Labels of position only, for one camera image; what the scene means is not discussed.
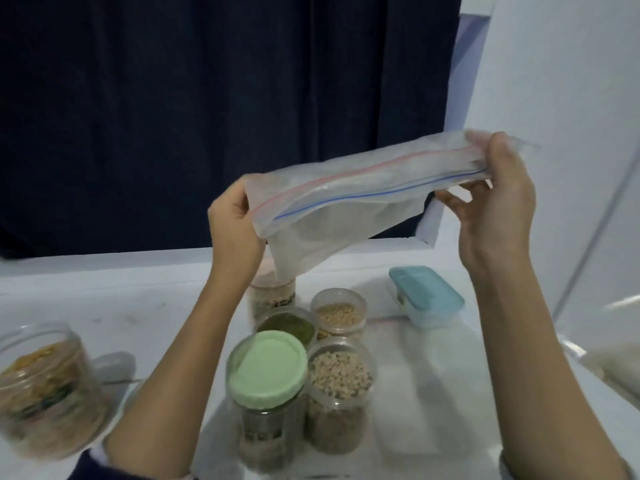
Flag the dark navy curtain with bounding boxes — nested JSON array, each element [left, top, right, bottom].
[[0, 0, 464, 261]]

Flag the person's right hand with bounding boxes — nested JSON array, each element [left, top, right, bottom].
[[435, 131, 537, 281]]

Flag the transparent jar pink lid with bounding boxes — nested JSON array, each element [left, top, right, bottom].
[[248, 257, 298, 326]]

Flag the transparent jar blue lid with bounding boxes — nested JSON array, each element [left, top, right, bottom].
[[0, 321, 109, 461]]

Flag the person's left hand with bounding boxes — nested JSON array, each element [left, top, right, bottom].
[[208, 179, 267, 294]]

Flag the zip bag of corn kernels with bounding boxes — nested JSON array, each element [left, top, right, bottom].
[[243, 129, 526, 281]]

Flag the transparent jar green lid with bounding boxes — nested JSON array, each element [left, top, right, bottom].
[[226, 329, 309, 473]]

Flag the teal lidded plastic container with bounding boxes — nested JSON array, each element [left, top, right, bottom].
[[388, 265, 466, 330]]

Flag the person's left forearm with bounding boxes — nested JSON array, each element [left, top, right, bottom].
[[70, 275, 256, 480]]

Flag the green round lid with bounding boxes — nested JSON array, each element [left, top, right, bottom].
[[226, 329, 309, 410]]

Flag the pile of green beans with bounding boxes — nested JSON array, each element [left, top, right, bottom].
[[238, 313, 316, 468]]

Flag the pile of yellow soybeans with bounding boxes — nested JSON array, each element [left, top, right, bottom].
[[318, 303, 361, 331]]

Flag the person's right forearm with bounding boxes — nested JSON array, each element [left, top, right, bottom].
[[470, 265, 636, 480]]

